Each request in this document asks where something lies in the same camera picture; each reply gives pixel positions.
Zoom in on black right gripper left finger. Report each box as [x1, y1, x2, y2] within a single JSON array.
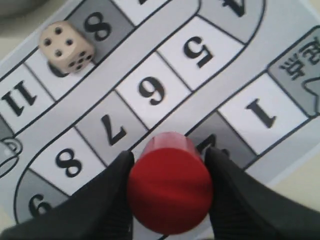
[[0, 150, 135, 240]]

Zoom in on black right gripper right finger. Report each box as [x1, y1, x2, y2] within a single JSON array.
[[204, 146, 320, 240]]

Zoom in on red cylinder game piece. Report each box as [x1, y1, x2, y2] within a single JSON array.
[[126, 131, 214, 235]]

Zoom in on beige wooden die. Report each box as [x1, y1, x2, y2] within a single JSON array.
[[38, 20, 95, 73]]

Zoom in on printed paper game board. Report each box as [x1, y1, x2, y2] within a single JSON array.
[[0, 0, 320, 223]]

